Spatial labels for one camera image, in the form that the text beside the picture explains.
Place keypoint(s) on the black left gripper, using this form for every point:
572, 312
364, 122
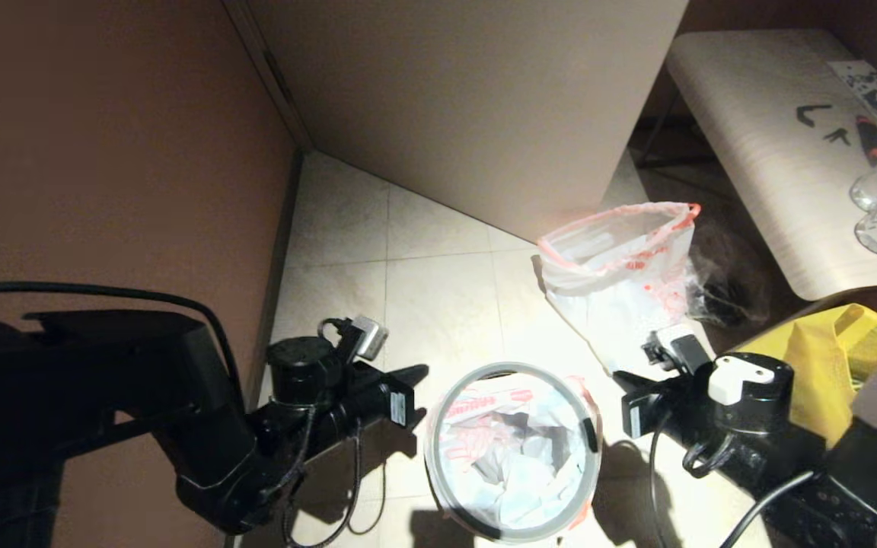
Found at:
362, 407

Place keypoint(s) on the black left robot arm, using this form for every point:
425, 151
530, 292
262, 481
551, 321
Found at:
88, 411

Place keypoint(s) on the printed paper leaflet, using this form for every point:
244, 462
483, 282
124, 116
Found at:
862, 80

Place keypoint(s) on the beige door panel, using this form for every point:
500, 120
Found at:
469, 114

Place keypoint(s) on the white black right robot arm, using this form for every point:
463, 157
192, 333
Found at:
865, 457

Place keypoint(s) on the small black allen key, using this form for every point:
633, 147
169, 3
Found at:
836, 138

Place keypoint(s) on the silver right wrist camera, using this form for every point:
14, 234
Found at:
678, 346

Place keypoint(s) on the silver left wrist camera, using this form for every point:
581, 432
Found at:
362, 335

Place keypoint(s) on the yellow fabric tote bag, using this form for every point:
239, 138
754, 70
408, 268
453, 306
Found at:
827, 358

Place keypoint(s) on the large black allen key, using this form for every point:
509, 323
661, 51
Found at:
808, 118

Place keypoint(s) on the red black screwdriver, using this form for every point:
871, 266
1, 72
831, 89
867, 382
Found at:
870, 141

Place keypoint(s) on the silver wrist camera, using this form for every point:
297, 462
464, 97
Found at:
678, 346
362, 335

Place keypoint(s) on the light wood grain table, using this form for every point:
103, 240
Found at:
758, 152

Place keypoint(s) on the black cylindrical wrist camera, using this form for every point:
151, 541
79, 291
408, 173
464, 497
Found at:
751, 396

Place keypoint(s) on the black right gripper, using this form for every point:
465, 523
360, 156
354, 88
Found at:
682, 426

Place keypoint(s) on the clear bag with black contents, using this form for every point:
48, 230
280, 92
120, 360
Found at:
720, 293

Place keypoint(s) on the black cylindrical wrist motor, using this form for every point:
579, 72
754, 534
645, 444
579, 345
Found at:
301, 373

